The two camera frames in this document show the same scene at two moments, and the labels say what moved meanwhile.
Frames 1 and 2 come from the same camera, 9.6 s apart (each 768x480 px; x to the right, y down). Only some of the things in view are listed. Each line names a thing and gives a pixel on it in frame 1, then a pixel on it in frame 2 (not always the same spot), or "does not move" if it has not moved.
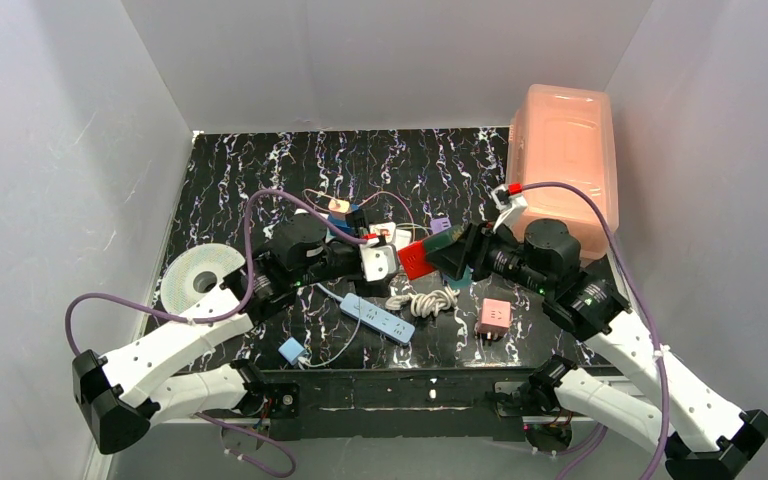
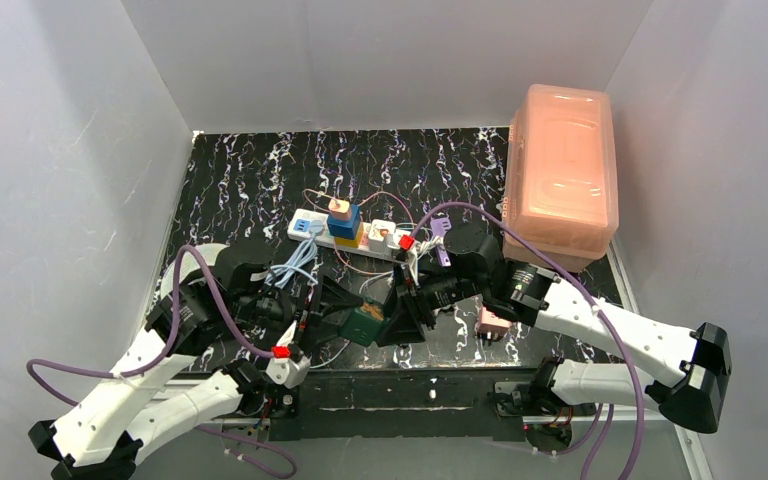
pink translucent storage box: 565,134 does not move
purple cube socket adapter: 440,224 does not move
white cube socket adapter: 388,229 does not move
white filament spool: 195,273 does not move
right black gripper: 475,249 to 412,302
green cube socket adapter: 447,243 to 362,327
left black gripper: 355,266 to 305,320
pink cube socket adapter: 495,319 does not move
